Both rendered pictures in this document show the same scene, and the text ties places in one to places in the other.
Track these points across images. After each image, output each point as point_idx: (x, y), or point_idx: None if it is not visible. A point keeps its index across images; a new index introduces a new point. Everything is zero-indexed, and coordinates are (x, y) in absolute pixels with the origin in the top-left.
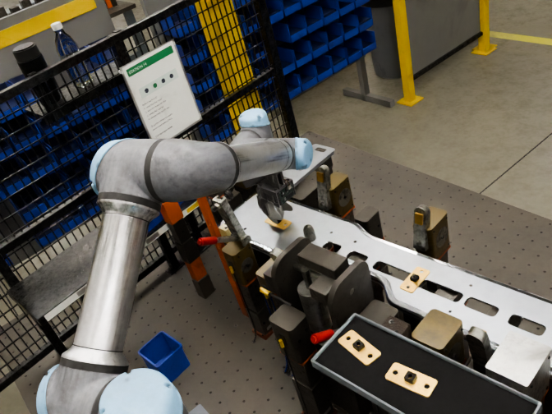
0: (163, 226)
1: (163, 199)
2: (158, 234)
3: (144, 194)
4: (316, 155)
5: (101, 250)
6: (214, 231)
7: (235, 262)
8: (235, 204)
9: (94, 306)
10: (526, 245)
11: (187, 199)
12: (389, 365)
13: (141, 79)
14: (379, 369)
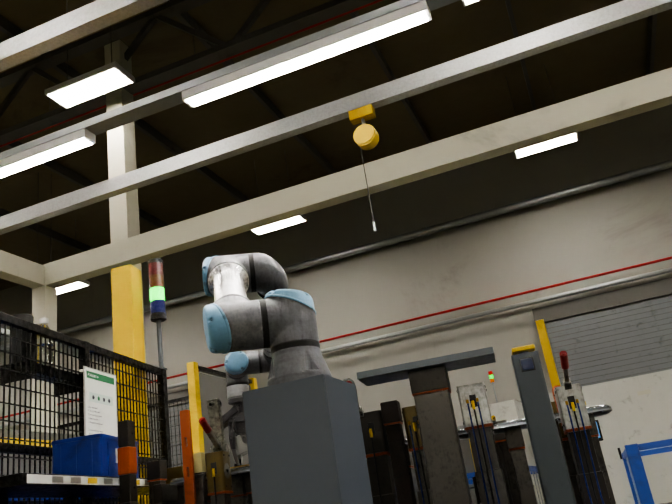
0: (116, 477)
1: (256, 274)
2: (111, 482)
3: (245, 269)
4: None
5: (227, 277)
6: (191, 451)
7: (220, 459)
8: (173, 492)
9: (233, 288)
10: None
11: (270, 279)
12: None
13: (92, 386)
14: None
